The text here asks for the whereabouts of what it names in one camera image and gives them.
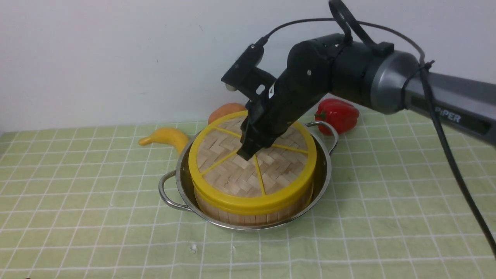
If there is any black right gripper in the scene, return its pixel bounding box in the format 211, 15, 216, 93
237, 66, 330, 161

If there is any woven bamboo steamer lid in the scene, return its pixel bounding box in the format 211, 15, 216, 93
188, 111, 317, 215

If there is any bamboo steamer basket yellow rim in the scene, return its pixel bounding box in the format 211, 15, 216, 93
194, 182, 313, 226

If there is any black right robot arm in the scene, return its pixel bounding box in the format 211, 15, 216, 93
221, 34, 496, 160

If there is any orange round fruit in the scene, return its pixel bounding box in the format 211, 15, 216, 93
207, 103, 247, 124

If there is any yellow banana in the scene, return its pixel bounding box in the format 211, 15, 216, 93
138, 127, 189, 154

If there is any red bell pepper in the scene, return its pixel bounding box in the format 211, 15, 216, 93
315, 98, 360, 134

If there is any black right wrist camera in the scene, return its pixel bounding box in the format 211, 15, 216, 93
221, 43, 276, 102

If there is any stainless steel two-handled pot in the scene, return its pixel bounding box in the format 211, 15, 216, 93
158, 121, 339, 232

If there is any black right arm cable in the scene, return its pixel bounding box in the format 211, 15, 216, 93
257, 0, 496, 259

